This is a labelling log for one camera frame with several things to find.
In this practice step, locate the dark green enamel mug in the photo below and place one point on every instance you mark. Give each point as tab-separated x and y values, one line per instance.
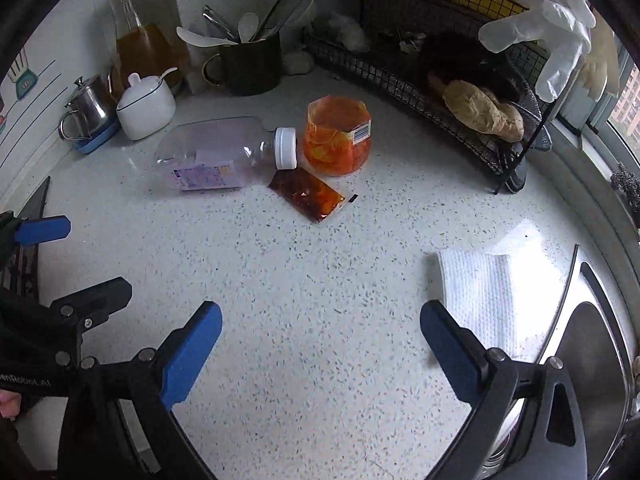
250	67

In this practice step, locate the clear disposable glove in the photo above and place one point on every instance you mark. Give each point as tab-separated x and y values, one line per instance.
555	20

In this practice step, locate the glass carafe with amber liquid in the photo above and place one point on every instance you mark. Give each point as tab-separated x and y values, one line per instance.
145	45

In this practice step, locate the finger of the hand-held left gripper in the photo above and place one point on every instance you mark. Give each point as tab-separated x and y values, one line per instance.
42	230
95	300

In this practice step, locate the clear plastic bottle white cap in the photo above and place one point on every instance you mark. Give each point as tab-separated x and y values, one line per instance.
210	150

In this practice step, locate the white rice paddle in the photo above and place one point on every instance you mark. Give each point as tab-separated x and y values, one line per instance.
200	37

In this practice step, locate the small black scrap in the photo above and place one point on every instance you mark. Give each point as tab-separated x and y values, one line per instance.
354	198

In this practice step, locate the window frame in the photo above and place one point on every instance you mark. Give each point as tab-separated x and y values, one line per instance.
625	105

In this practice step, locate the cartoon wall sticker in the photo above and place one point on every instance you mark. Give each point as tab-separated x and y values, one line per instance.
22	80

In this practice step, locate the red brown sauce packet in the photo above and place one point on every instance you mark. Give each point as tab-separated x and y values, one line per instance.
305	192

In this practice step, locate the dried lavender sprig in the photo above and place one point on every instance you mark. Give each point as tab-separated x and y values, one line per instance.
627	182

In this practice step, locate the white garlic bulb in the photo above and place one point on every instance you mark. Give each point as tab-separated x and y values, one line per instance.
345	30

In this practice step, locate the dark patterned board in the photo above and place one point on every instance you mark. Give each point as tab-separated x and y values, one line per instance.
27	260

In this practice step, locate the dark chopsticks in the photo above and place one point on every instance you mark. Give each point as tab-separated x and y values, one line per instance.
275	7

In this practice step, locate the orange plastic jar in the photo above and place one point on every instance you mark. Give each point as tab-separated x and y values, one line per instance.
330	145

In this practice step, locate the white spoon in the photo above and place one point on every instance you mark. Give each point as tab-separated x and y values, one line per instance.
248	26

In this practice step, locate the person's left hand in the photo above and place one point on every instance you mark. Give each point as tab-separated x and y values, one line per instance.
7	404

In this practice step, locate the stainless steel sink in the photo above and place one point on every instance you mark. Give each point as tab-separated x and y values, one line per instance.
590	360

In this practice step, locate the white lidded sugar pot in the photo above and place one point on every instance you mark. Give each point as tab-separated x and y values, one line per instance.
145	110

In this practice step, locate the blue saucer tray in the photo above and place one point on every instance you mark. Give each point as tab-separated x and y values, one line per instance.
96	144

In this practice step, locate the small steel teapot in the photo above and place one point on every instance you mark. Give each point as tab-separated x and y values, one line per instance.
90	105

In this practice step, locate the white paper towel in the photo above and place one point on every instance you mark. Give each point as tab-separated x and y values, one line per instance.
475	285

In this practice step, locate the black plastic bag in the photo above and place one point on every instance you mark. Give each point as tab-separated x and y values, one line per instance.
460	55

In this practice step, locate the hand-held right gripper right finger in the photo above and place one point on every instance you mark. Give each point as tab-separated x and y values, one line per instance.
450	350

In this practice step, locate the metal tongs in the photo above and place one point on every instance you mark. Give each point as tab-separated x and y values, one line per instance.
220	22

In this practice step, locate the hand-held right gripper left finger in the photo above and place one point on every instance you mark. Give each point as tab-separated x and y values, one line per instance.
192	355

